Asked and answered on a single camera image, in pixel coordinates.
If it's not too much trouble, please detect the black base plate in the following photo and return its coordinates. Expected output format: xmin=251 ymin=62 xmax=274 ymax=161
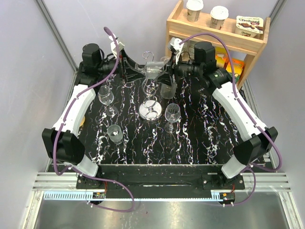
xmin=75 ymin=164 xmax=246 ymax=199

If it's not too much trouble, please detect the chrome wine glass rack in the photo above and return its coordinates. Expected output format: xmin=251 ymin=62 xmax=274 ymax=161
xmin=126 ymin=51 xmax=163 ymax=122

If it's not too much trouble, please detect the clear wine glass centre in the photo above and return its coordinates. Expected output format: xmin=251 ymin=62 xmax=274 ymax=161
xmin=164 ymin=103 xmax=181 ymax=134

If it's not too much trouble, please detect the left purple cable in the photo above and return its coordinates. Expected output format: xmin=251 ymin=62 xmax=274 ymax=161
xmin=52 ymin=26 xmax=136 ymax=213

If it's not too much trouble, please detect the ribbed stemmed glass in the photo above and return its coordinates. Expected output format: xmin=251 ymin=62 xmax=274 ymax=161
xmin=161 ymin=83 xmax=177 ymax=99
xmin=160 ymin=56 xmax=170 ymax=63

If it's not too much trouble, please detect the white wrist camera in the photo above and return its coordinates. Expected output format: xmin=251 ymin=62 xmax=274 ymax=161
xmin=109 ymin=35 xmax=126 ymax=58
xmin=168 ymin=37 xmax=183 ymax=64

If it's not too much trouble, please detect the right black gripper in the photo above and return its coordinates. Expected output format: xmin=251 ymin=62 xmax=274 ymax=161
xmin=154 ymin=52 xmax=203 ymax=87

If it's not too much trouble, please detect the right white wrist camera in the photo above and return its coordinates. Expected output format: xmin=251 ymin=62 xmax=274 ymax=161
xmin=168 ymin=37 xmax=183 ymax=64

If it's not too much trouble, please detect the white paper cup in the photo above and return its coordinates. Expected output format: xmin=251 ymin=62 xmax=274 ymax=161
xmin=186 ymin=0 xmax=203 ymax=22
xmin=210 ymin=6 xmax=229 ymax=30

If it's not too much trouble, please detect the white paper cup right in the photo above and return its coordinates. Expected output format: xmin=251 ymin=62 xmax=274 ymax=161
xmin=210 ymin=6 xmax=229 ymax=30

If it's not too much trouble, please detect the white paper cup left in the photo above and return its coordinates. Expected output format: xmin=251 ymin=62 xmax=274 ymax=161
xmin=186 ymin=0 xmax=203 ymax=22

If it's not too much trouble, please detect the wooden shelf unit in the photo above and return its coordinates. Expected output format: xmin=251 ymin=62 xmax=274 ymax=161
xmin=165 ymin=0 xmax=271 ymax=89

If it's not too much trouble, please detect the Chobani yogurt cup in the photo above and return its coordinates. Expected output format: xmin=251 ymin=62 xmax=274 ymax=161
xmin=235 ymin=16 xmax=264 ymax=38

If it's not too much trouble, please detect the green orange sponge box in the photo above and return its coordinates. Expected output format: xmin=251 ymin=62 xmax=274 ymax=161
xmin=233 ymin=59 xmax=244 ymax=83

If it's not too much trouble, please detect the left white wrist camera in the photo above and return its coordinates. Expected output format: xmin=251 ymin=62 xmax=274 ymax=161
xmin=109 ymin=35 xmax=126 ymax=58

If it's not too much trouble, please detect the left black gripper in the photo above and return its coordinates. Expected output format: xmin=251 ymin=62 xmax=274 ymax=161
xmin=97 ymin=48 xmax=145 ymax=83

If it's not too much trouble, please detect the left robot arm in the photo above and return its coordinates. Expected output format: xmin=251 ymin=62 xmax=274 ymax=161
xmin=42 ymin=42 xmax=143 ymax=188

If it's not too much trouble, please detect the yellow round sponge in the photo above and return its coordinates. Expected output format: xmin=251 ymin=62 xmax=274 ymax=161
xmin=80 ymin=116 xmax=85 ymax=127

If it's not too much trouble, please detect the clear wine glass left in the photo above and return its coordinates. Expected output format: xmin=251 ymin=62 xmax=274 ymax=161
xmin=98 ymin=85 xmax=118 ymax=117

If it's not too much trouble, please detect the clear wine glass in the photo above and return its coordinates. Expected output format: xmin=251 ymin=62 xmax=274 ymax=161
xmin=164 ymin=103 xmax=181 ymax=134
xmin=98 ymin=85 xmax=118 ymax=117

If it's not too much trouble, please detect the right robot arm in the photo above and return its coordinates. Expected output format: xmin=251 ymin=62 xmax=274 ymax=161
xmin=157 ymin=38 xmax=278 ymax=189

